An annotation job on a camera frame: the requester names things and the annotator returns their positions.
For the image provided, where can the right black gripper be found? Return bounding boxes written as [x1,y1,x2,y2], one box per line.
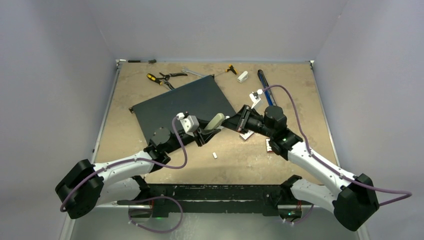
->
[220,104,275,138]

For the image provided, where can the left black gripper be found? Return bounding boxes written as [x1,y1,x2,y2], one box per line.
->
[164,117,220,154]

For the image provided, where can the blue stapler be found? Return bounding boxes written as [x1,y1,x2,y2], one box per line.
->
[257,69,277,106]

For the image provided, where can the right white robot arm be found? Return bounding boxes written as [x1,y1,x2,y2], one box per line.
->
[221,105,380,232]

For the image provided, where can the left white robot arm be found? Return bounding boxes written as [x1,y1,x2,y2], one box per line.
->
[55,127,221,219]

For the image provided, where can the red white staple box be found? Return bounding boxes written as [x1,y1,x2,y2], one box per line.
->
[239,130,255,141]

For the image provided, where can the open staple box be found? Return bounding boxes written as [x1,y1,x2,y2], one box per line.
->
[265,138,273,153]

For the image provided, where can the small yellow black screwdriver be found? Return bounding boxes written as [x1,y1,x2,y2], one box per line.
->
[213,64,238,77]

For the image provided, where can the silver wrench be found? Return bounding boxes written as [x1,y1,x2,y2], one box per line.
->
[181,67,205,78]

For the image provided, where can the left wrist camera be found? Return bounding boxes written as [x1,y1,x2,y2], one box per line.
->
[176,111,200,134]

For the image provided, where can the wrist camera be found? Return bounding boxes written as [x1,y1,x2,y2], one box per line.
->
[249,89,263,110]
[176,111,200,134]

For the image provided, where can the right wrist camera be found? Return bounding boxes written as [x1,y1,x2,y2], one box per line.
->
[249,89,263,110]

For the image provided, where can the dark flat network switch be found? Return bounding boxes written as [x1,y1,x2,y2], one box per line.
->
[130,75,236,142]

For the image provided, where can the black handled cutters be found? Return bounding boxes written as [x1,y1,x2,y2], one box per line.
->
[159,72,188,81]

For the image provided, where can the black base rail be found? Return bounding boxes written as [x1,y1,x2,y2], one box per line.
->
[117,183,299,218]

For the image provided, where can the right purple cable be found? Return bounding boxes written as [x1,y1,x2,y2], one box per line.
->
[256,84,413,208]

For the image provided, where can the black tool at wall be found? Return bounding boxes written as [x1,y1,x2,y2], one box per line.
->
[127,59,157,64]

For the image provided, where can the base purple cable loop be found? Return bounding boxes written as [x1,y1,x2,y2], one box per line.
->
[128,195,184,234]

